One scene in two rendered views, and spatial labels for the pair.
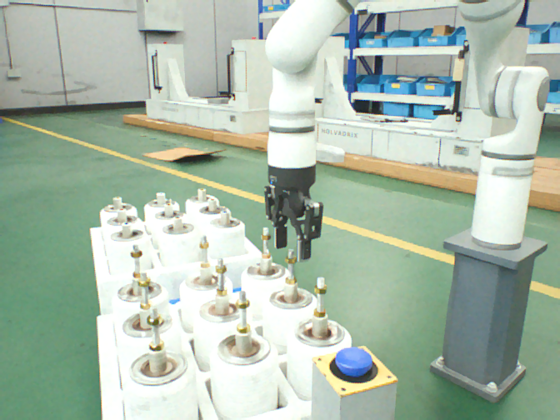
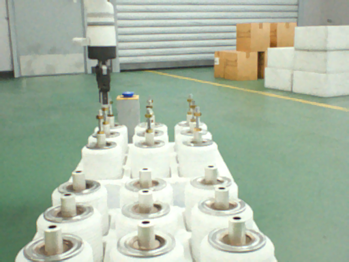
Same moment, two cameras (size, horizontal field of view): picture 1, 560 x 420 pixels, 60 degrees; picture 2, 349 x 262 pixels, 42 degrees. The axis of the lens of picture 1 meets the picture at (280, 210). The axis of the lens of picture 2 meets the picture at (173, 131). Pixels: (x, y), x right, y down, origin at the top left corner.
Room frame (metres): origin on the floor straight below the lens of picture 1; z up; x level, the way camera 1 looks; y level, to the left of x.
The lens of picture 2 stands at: (1.83, 0.56, 0.52)
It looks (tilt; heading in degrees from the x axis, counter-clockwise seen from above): 12 degrees down; 199
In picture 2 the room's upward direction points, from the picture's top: 1 degrees counter-clockwise
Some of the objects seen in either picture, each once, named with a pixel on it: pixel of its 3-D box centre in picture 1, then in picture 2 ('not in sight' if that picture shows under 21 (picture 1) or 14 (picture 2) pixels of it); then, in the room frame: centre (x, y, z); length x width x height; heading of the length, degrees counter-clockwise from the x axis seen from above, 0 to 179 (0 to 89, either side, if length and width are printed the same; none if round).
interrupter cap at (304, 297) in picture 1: (290, 298); (105, 135); (0.74, -0.02, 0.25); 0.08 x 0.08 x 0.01
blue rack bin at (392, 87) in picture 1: (407, 85); not in sight; (6.08, -1.56, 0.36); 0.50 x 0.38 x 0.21; 133
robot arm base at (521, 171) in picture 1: (501, 199); not in sight; (0.89, -0.42, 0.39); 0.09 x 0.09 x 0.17; 42
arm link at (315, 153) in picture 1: (302, 142); (93, 33); (0.75, -0.03, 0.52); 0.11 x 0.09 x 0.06; 122
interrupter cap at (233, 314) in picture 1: (222, 310); (150, 134); (0.70, 0.09, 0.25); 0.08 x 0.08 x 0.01
